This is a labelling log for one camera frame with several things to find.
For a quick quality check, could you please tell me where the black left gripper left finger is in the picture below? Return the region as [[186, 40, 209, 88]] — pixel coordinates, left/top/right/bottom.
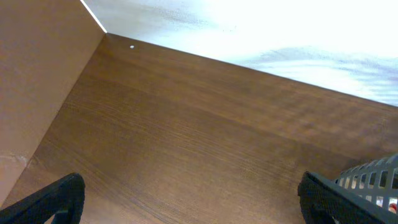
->
[[1, 173, 85, 224]]

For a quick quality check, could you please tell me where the grey plastic slotted basket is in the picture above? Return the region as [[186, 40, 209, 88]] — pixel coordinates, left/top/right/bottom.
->
[[333, 153, 398, 215]]

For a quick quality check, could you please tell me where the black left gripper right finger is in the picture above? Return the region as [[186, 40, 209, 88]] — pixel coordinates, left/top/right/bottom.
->
[[298, 172, 397, 224]]

